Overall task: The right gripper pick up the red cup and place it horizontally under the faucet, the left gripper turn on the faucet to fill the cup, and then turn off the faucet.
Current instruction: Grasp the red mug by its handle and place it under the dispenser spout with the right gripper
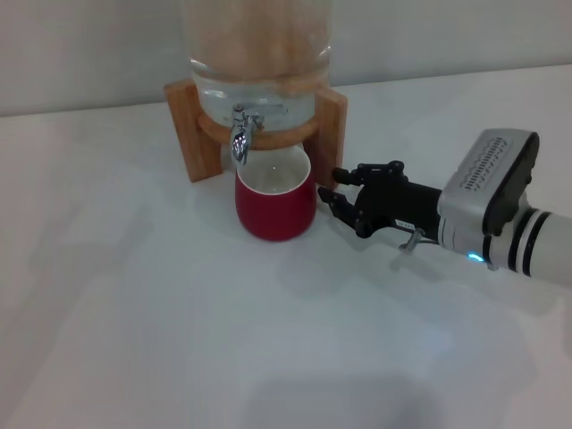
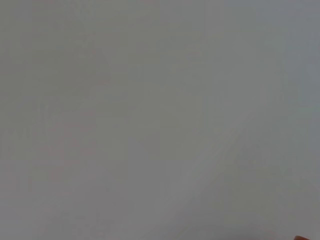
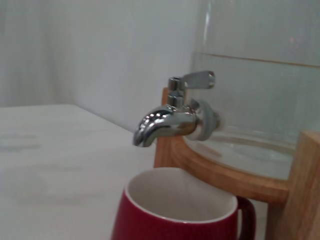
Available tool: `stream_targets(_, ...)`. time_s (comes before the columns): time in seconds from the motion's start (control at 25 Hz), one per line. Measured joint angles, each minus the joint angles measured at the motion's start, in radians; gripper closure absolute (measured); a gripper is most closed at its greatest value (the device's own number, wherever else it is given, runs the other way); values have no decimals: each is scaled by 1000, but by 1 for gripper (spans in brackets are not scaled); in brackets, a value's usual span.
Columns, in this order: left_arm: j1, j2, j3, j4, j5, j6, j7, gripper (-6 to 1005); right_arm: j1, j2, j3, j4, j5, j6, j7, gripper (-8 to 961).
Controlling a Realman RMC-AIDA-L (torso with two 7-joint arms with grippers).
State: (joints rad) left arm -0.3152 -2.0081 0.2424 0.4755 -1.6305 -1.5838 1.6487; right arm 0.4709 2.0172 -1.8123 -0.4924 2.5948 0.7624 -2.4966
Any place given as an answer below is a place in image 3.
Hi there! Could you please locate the wooden dispenser stand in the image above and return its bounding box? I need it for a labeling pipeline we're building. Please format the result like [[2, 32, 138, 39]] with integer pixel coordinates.
[[153, 86, 320, 240]]

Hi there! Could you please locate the red ceramic cup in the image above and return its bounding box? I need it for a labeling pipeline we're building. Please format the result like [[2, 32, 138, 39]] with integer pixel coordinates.
[[110, 167, 257, 240]]

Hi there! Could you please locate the glass water dispenser jar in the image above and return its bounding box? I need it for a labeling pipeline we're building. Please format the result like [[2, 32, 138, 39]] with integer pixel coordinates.
[[190, 0, 320, 181]]

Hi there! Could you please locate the chrome faucet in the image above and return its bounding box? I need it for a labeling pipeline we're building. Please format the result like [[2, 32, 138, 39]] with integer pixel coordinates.
[[131, 70, 226, 149]]

